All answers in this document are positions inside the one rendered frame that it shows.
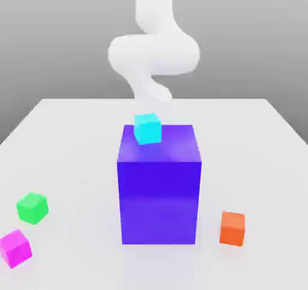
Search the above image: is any large purple box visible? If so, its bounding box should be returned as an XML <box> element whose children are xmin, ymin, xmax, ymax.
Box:
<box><xmin>116</xmin><ymin>124</ymin><xmax>202</xmax><ymax>245</ymax></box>

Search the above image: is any small magenta cube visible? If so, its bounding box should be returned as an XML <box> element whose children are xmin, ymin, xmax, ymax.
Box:
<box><xmin>0</xmin><ymin>229</ymin><xmax>33</xmax><ymax>270</ymax></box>

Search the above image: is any small green cube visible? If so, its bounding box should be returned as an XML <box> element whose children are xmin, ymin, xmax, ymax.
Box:
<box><xmin>16</xmin><ymin>192</ymin><xmax>49</xmax><ymax>226</ymax></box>

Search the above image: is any small orange cube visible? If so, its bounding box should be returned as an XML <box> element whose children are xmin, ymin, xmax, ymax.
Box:
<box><xmin>219</xmin><ymin>211</ymin><xmax>246</xmax><ymax>247</ymax></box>

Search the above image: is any small cyan cube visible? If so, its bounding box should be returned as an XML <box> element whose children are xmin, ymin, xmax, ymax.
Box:
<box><xmin>134</xmin><ymin>112</ymin><xmax>162</xmax><ymax>146</ymax></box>

